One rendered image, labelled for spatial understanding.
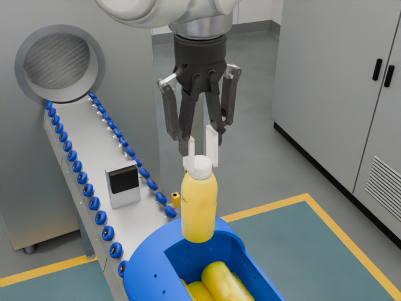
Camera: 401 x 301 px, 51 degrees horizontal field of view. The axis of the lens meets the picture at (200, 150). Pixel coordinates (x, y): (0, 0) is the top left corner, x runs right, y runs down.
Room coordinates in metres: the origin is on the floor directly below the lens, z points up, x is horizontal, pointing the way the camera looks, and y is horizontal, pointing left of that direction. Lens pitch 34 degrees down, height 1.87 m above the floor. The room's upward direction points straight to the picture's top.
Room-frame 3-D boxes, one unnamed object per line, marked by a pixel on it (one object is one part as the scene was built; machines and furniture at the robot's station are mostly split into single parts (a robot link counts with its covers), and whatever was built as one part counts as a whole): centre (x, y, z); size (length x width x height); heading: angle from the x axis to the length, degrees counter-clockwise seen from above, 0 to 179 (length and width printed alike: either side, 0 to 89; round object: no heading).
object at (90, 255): (1.64, 0.63, 0.31); 0.06 x 0.06 x 0.63; 28
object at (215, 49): (0.58, 0.00, 1.63); 0.08 x 0.07 x 0.09; 118
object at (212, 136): (0.59, -0.02, 1.47); 0.03 x 0.01 x 0.07; 28
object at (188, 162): (0.57, 0.02, 1.47); 0.03 x 0.01 x 0.07; 28
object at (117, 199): (1.05, 0.25, 1.00); 0.10 x 0.04 x 0.15; 118
